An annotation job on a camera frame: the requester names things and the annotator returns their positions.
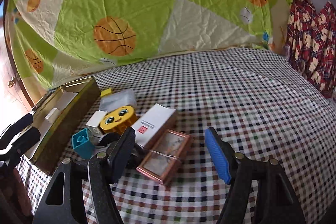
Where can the teal toy block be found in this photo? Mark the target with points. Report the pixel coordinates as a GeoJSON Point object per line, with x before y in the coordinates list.
{"type": "Point", "coordinates": [81, 144]}

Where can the red patterned cloth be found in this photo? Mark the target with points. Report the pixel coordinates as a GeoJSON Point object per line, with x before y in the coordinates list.
{"type": "Point", "coordinates": [312, 43]}

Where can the small yellow block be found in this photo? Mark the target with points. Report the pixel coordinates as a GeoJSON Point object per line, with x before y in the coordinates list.
{"type": "Point", "coordinates": [107, 92]}

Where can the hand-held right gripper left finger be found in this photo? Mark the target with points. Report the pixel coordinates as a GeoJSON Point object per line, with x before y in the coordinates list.
{"type": "Point", "coordinates": [122, 151]}

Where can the black round object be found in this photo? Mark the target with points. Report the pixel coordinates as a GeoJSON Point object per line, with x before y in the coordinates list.
{"type": "Point", "coordinates": [106, 139]}

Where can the gold tin box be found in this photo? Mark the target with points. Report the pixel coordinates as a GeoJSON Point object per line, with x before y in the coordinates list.
{"type": "Point", "coordinates": [67, 124]}

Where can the yellow smiley face block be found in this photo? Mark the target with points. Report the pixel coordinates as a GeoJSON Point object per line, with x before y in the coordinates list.
{"type": "Point", "coordinates": [118, 119]}

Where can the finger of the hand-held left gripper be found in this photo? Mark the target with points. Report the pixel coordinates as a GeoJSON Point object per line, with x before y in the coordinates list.
{"type": "Point", "coordinates": [25, 142]}
{"type": "Point", "coordinates": [18, 124]}

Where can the white long cardboard box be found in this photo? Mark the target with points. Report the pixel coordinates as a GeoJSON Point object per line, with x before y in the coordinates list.
{"type": "Point", "coordinates": [155, 121]}

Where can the rose gold framed box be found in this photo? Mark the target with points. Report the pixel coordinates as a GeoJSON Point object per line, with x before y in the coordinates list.
{"type": "Point", "coordinates": [165, 155]}

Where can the checkered bedsheet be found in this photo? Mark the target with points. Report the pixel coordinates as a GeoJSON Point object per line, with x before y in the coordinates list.
{"type": "Point", "coordinates": [223, 98]}

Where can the green basketball print quilt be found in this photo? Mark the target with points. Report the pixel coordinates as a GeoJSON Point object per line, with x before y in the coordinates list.
{"type": "Point", "coordinates": [147, 8]}

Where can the wooden cabinet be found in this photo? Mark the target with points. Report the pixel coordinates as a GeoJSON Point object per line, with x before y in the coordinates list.
{"type": "Point", "coordinates": [10, 61]}

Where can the white toy block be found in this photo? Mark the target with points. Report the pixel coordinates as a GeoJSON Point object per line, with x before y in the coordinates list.
{"type": "Point", "coordinates": [94, 121]}

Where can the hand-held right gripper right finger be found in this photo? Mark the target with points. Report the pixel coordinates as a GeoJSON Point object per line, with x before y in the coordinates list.
{"type": "Point", "coordinates": [218, 154]}

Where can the clear plastic box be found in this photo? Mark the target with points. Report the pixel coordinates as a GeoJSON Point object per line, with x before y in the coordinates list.
{"type": "Point", "coordinates": [120, 99]}

